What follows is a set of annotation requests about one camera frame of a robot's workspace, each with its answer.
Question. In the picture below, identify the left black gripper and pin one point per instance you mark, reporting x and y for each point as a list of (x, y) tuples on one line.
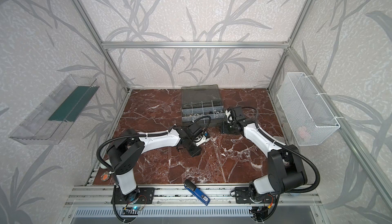
[(192, 146)]

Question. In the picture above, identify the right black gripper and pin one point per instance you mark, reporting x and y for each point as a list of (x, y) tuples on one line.
[(230, 126)]

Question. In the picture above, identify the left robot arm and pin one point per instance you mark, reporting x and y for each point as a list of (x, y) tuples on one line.
[(121, 154)]

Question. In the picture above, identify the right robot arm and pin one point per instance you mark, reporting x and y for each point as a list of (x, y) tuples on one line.
[(287, 169)]

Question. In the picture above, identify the grey compartment organizer box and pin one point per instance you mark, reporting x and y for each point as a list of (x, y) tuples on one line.
[(203, 102)]

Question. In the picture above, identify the blue black utility knife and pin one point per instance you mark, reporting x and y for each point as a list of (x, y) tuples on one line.
[(197, 192)]

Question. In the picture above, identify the pink object in basket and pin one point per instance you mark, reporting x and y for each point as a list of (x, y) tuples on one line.
[(303, 133)]

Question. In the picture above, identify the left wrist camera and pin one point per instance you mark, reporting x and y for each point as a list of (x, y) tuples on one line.
[(203, 139)]

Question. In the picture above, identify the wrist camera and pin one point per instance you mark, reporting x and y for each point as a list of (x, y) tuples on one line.
[(229, 117), (203, 139)]

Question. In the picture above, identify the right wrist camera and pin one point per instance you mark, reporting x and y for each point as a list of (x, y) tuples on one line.
[(229, 117)]

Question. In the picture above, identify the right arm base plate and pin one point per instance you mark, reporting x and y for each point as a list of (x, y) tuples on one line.
[(245, 195)]

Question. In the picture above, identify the white wire mesh basket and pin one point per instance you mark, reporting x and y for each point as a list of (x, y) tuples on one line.
[(304, 105)]

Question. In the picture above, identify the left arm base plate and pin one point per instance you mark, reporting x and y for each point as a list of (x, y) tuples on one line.
[(138, 196)]

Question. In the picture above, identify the clear acrylic wall shelf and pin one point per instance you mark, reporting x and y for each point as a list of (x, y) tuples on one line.
[(51, 120)]

